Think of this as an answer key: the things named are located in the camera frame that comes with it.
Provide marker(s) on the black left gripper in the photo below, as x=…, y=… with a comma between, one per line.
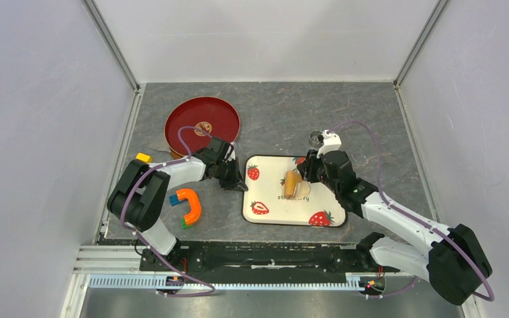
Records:
x=236, y=182

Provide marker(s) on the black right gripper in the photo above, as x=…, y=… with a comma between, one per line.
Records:
x=307, y=170

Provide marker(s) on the wooden dough roller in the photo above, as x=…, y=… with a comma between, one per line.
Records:
x=291, y=177

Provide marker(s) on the small dough ball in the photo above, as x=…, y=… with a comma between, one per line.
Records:
x=298, y=191

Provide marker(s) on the white strawberry enamel tray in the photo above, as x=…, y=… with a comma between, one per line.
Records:
x=264, y=202

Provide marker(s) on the small metal cup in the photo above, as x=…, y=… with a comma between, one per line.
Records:
x=316, y=139

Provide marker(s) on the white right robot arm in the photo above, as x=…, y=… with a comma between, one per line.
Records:
x=451, y=259

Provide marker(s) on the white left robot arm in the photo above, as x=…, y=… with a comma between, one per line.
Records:
x=138, y=196

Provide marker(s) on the orange horseshoe magnet toy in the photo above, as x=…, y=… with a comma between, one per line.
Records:
x=187, y=195

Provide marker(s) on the round red lacquer tray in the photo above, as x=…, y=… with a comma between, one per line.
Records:
x=202, y=117

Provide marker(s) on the small yellow block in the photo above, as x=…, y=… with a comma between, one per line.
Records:
x=144, y=158

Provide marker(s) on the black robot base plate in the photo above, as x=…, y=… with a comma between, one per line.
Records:
x=270, y=262

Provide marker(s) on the white slotted cable duct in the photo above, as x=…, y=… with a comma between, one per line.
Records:
x=164, y=282

